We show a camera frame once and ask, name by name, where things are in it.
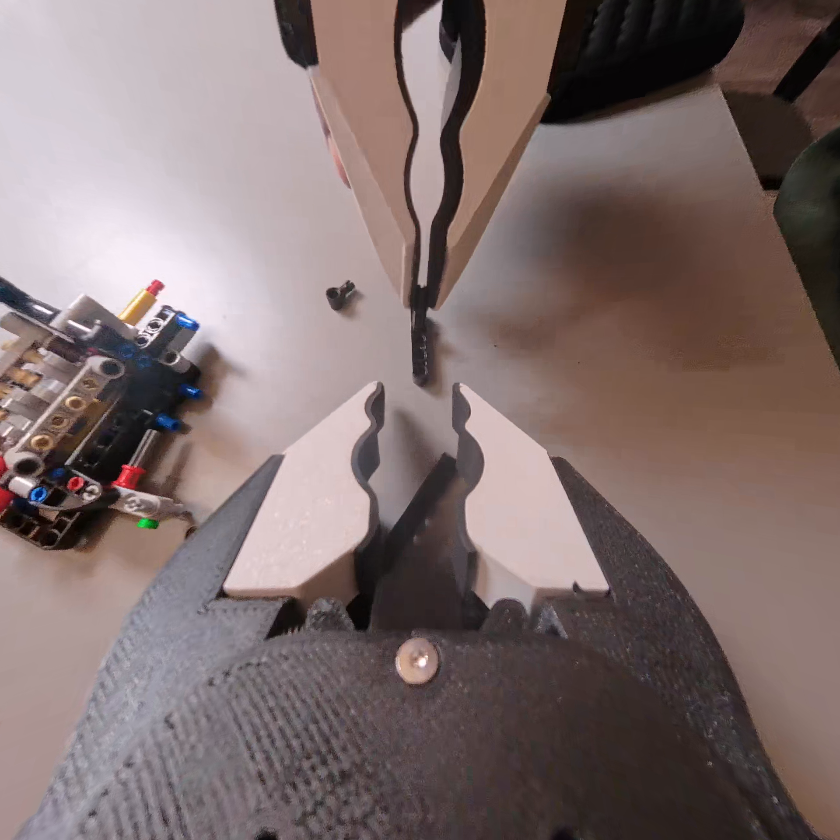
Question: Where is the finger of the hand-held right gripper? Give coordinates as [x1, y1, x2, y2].
[428, 0, 568, 311]
[307, 0, 422, 309]

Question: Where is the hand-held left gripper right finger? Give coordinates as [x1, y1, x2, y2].
[451, 382, 611, 610]

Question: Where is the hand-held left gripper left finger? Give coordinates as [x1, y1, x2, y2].
[223, 381, 386, 603]

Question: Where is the long black lego beam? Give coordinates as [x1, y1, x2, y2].
[366, 451, 475, 632]

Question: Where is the short black lego beam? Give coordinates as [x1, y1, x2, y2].
[409, 285, 439, 388]

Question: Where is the multicolour lego chassis assembly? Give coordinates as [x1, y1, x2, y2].
[0, 276, 204, 553]

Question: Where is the black dimpled cushion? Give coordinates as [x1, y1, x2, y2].
[543, 0, 747, 127]

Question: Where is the black chair part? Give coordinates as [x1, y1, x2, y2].
[773, 26, 840, 102]

